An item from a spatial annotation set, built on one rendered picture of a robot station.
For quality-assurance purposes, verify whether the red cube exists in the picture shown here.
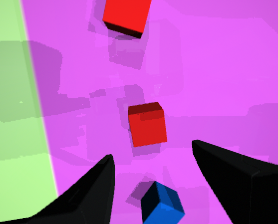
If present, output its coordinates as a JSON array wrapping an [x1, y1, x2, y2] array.
[[128, 102, 167, 147], [102, 0, 152, 39]]

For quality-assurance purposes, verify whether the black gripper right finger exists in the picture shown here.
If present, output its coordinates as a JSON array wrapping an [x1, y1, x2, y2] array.
[[192, 140, 278, 224]]

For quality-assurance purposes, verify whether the blue cube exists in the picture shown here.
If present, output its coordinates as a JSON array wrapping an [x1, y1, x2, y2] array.
[[141, 181, 185, 224]]

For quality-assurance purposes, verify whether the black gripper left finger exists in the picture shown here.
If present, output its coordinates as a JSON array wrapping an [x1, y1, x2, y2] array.
[[0, 154, 115, 224]]

